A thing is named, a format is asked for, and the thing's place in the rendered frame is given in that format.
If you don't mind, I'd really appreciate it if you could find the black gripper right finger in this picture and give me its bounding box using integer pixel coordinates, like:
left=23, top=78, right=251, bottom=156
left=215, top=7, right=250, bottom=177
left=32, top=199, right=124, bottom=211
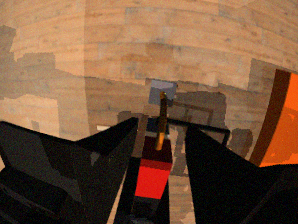
left=185, top=125, right=298, bottom=224

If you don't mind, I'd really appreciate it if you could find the black rectangular block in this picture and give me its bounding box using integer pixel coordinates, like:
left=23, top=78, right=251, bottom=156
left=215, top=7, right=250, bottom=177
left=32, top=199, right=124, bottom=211
left=113, top=156, right=170, bottom=224

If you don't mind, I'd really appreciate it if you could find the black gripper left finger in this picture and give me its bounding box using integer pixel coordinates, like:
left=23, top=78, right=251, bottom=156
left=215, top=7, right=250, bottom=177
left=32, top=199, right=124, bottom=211
left=0, top=117, right=140, bottom=224

